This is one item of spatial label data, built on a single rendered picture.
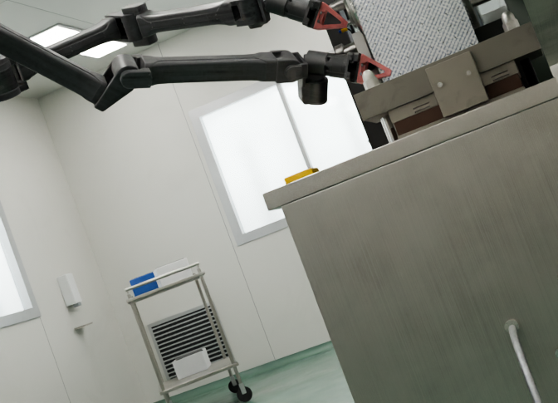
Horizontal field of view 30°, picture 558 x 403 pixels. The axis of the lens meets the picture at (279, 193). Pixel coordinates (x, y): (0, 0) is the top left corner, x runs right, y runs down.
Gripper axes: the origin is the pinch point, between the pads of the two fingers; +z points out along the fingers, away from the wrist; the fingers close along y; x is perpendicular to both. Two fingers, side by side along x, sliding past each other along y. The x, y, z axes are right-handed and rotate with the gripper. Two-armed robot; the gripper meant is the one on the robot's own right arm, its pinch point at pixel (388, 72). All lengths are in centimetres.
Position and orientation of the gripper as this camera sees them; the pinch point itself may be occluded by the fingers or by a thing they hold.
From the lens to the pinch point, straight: 246.3
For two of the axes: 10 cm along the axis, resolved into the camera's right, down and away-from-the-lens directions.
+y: -2.6, 0.4, -9.6
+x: 1.4, -9.9, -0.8
